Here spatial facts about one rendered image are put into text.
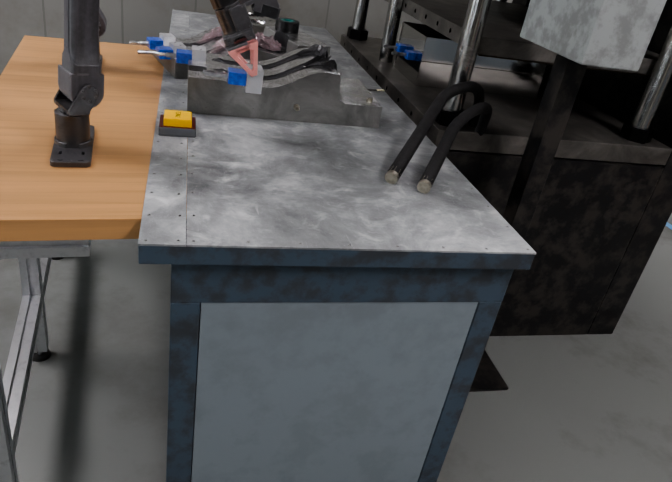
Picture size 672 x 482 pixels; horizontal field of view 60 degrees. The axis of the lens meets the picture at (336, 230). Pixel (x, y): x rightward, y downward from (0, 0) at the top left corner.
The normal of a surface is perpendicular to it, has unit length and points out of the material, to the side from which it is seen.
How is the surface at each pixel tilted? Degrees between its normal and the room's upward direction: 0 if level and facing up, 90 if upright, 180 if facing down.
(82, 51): 81
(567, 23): 90
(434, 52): 90
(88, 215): 0
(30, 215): 0
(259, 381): 90
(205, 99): 90
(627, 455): 0
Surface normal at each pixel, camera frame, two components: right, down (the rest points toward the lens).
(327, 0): 0.30, 0.50
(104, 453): 0.15, -0.87
